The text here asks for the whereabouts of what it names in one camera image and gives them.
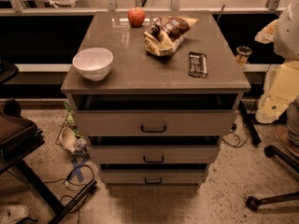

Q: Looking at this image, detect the red apple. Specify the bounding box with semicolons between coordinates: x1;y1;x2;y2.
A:
127;7;145;27

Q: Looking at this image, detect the grey top drawer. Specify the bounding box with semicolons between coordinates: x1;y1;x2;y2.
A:
72;110;237;136

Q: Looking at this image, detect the black snack bar wrapper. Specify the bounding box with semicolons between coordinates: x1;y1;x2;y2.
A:
189;51;207;78

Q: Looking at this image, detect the floor trash pile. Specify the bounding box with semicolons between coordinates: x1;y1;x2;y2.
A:
56;103;89;158

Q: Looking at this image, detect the grey bottom drawer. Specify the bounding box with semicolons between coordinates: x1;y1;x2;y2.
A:
99;171;208;185

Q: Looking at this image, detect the black floor cable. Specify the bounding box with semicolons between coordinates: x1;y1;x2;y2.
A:
6;164;95;224

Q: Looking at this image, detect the black office chair base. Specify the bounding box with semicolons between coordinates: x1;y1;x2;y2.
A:
245;145;299;212

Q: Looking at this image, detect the black stand leg right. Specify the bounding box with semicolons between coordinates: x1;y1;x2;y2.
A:
238;101;262;147

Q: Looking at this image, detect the grey middle drawer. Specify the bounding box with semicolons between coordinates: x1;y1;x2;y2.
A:
88;146;218;164

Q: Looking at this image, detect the blue tape cross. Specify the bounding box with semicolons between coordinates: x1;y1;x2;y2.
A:
66;158;88;183

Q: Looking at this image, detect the brown chip bag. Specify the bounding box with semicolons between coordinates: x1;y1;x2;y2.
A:
144;16;198;57

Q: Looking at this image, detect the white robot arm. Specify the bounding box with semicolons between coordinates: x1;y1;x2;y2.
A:
255;0;299;123

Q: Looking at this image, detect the plastic iced drink cup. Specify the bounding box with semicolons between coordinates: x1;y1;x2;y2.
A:
235;46;252;67

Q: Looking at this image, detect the grey drawer cabinet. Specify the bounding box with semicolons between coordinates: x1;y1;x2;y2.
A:
60;10;252;189

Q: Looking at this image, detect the grey drawer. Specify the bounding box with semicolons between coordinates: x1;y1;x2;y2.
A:
99;171;208;185
72;110;237;136
88;146;218;164

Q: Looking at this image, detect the white shoe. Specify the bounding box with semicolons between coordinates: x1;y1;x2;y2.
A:
0;205;29;224

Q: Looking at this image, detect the white bowl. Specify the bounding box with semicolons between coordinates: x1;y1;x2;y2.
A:
72;48;113;81

